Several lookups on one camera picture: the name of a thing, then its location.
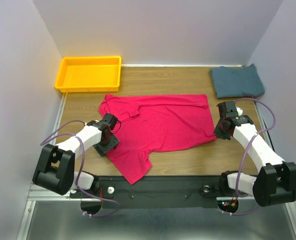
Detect pink t shirt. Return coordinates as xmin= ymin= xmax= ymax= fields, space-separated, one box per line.
xmin=99 ymin=94 xmax=216 ymax=185

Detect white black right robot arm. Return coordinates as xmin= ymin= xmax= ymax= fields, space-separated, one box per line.
xmin=214 ymin=101 xmax=296 ymax=207

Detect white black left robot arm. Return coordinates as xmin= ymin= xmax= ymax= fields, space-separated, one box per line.
xmin=32 ymin=113 xmax=120 ymax=197

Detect folded teal t shirt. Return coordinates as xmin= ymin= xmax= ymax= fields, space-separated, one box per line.
xmin=210 ymin=64 xmax=265 ymax=99

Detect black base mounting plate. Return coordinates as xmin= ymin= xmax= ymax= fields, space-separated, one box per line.
xmin=70 ymin=175 xmax=235 ymax=210

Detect yellow plastic tray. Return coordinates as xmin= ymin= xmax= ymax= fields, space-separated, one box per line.
xmin=55 ymin=56 xmax=122 ymax=93

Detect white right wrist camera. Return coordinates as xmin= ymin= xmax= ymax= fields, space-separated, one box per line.
xmin=236 ymin=106 xmax=243 ymax=116

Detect aluminium frame rails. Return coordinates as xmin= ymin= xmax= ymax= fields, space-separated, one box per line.
xmin=16 ymin=92 xmax=296 ymax=240

